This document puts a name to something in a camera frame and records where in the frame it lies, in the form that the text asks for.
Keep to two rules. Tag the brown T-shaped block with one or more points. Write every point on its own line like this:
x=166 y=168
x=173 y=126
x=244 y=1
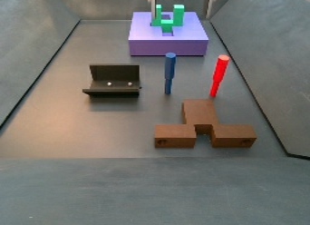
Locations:
x=201 y=122

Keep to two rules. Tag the blue stepped peg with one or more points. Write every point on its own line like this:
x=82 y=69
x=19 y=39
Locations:
x=169 y=72

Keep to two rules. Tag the red stepped peg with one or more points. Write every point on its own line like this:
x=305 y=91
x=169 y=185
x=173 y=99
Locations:
x=220 y=71

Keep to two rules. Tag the purple base block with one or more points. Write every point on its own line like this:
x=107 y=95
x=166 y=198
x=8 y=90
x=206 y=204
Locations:
x=188 y=40

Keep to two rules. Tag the green U-shaped block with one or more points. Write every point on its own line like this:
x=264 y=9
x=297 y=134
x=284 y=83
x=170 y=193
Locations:
x=169 y=23

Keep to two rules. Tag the black angle bracket fixture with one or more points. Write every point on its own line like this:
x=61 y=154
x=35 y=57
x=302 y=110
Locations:
x=114 y=80

